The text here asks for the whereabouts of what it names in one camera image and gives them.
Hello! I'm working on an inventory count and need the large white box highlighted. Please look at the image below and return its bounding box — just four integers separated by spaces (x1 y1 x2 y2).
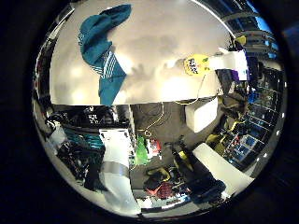
192 142 255 198

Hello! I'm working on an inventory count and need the green bag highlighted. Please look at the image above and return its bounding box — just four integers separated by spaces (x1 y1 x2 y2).
134 135 150 166

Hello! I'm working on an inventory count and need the red white package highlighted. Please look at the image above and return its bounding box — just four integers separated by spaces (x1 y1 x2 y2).
149 138 163 156

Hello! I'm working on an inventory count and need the small white box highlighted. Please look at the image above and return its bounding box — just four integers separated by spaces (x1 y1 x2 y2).
184 96 220 133

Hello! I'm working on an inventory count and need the teal cloth with white stripes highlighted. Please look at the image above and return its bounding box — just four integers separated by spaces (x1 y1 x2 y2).
78 3 133 106

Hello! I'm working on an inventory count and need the cream cable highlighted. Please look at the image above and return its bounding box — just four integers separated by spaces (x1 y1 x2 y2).
136 73 219 138

